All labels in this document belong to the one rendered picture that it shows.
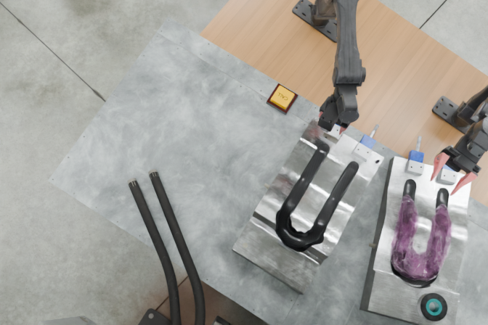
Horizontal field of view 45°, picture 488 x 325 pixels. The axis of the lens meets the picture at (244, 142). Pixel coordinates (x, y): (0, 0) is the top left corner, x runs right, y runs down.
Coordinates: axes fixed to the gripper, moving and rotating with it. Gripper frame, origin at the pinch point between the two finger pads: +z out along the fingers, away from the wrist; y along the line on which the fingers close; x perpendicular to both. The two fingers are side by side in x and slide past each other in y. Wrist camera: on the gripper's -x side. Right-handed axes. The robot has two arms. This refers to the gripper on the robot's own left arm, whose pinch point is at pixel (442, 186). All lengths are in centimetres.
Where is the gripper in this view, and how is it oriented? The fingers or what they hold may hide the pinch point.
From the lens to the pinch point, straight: 164.3
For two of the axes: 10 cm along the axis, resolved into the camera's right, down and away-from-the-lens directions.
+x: -0.2, 2.3, 9.7
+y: 7.9, 6.0, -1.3
